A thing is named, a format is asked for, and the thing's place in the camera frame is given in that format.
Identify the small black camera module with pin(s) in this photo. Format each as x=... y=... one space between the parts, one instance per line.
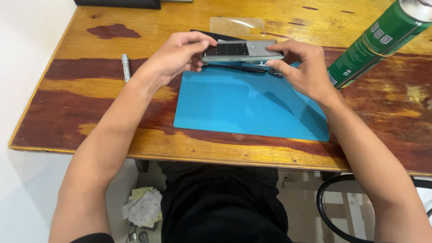
x=276 y=73

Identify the wooden table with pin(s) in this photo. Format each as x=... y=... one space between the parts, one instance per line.
x=236 y=118

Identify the green spray can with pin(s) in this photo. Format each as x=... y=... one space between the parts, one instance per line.
x=378 y=42

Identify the clear plastic screen protector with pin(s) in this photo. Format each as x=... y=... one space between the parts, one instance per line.
x=237 y=26

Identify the silver precision screwdriver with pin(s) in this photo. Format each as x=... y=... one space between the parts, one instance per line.
x=125 y=67

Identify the black device on table edge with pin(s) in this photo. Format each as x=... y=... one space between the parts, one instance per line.
x=118 y=3

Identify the grey smartphone with back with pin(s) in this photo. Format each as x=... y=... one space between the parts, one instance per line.
x=241 y=50

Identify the person's left hand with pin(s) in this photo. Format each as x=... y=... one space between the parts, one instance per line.
x=170 y=57

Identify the pile of paper receipts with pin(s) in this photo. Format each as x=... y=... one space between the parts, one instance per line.
x=143 y=207

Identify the blue silicone repair mat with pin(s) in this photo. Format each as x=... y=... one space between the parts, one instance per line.
x=248 y=104

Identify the black chair frame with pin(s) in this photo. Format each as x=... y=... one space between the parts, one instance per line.
x=329 y=209

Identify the person's right hand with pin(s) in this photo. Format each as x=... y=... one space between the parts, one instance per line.
x=307 y=72

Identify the black tweezers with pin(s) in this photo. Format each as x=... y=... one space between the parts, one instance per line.
x=236 y=68

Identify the black phone back cover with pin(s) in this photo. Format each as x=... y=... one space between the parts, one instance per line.
x=211 y=35

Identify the person's black clothing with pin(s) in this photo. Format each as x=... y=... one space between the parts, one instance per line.
x=219 y=206

